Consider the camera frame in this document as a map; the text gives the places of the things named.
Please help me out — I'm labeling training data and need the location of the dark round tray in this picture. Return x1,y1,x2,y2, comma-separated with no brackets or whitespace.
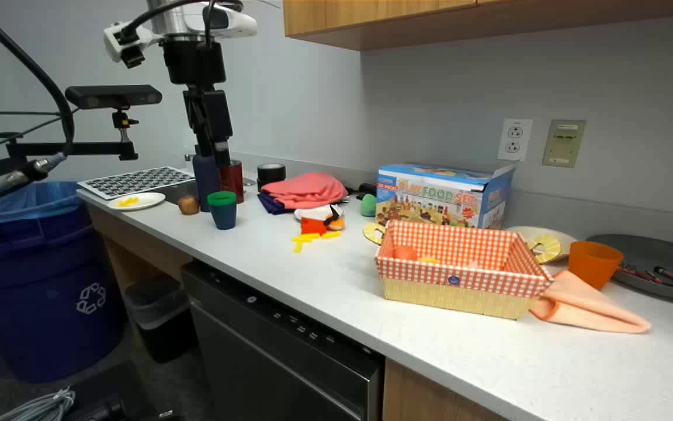
586,231,673,308

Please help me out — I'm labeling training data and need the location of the blue cup green rim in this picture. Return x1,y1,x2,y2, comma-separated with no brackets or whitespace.
205,189,240,231

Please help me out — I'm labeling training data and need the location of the blue recycling bin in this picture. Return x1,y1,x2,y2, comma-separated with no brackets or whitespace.
0,181,128,385

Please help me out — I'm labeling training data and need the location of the wooden lower cabinet frame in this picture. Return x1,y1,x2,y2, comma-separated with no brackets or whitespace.
86,204,193,294

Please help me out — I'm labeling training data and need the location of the yellow plate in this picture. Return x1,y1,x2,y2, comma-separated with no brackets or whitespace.
508,225,579,267

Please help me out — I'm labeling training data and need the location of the dark blue cloth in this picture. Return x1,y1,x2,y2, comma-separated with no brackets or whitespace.
254,189,298,218

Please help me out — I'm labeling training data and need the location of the wooden upper cabinet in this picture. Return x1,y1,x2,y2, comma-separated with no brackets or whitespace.
281,0,673,53

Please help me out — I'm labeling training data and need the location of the small brown toy food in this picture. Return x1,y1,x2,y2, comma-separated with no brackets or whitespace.
176,195,201,218

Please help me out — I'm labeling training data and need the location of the blue toy food box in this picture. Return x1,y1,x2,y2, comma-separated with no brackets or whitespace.
374,162,516,231

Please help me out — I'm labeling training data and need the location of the grey grid tray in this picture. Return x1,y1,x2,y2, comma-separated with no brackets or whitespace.
77,164,200,206

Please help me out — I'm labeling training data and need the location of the black cup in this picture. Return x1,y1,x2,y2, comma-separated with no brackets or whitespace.
254,162,288,192

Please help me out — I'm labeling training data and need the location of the small white plate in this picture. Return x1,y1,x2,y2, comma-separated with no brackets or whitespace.
108,189,168,216

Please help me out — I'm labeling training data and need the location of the pale yellow round dish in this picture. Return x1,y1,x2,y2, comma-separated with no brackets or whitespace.
361,219,390,245

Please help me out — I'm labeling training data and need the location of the yellow toy fry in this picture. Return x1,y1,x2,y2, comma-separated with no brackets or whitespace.
288,230,343,255

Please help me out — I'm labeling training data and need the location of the black bar camera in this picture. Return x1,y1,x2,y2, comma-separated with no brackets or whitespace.
63,82,164,112

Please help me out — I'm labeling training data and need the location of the green toy food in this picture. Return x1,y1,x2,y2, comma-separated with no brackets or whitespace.
358,192,379,219

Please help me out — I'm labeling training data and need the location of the orange cloth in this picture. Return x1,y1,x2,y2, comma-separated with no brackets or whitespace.
528,267,655,336

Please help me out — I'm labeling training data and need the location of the orange yellow toy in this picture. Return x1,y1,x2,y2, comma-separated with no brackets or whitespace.
298,216,332,237

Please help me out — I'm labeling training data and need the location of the orange cup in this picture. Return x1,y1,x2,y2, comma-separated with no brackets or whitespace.
568,239,627,293

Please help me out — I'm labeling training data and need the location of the thick black cable hose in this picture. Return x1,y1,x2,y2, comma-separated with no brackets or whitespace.
0,0,79,152

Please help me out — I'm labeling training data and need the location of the pink cloth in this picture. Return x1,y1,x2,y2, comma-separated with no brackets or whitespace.
260,170,351,211

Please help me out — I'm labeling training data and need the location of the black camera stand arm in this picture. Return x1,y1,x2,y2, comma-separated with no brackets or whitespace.
0,107,143,192

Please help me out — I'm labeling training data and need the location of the red cup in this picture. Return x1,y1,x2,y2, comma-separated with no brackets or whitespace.
217,158,245,206

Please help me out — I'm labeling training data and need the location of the black red tool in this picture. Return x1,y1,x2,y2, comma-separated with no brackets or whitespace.
614,261,673,289

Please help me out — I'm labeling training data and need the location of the beige switch plate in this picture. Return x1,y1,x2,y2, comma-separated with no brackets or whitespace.
540,116,589,170

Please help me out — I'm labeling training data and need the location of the checkered lined basket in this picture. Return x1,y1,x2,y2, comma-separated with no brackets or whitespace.
372,218,554,322

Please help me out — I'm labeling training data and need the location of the black flat object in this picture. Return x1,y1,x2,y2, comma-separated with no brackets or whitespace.
348,181,379,198

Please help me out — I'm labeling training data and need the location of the small black trash bin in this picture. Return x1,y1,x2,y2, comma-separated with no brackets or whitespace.
121,276,200,365

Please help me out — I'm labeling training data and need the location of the black dishwasher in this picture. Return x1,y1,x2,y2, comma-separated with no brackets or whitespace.
182,257,385,421

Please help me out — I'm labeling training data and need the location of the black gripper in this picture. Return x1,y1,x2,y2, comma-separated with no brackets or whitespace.
182,83,236,164

